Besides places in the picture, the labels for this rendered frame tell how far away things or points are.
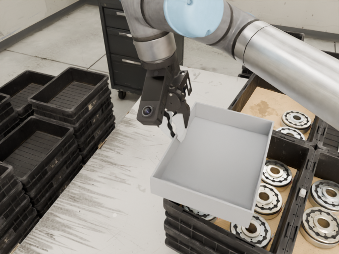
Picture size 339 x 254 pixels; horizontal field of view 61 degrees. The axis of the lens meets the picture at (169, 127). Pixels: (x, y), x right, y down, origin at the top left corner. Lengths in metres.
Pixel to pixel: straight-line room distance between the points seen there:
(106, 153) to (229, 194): 0.68
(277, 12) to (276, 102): 2.82
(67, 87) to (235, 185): 1.56
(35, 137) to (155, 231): 1.11
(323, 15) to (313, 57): 3.61
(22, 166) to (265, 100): 1.26
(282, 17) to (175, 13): 3.65
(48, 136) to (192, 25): 1.52
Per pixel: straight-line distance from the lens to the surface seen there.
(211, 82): 1.59
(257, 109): 1.22
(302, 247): 0.87
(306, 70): 0.43
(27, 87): 2.34
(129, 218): 1.00
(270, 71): 0.46
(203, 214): 0.81
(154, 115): 0.53
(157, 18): 0.46
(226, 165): 0.67
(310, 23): 4.07
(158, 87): 0.56
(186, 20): 0.42
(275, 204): 0.88
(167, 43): 0.54
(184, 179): 0.63
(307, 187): 0.85
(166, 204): 0.74
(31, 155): 1.77
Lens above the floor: 1.55
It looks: 42 degrees down
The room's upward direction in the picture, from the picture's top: straight up
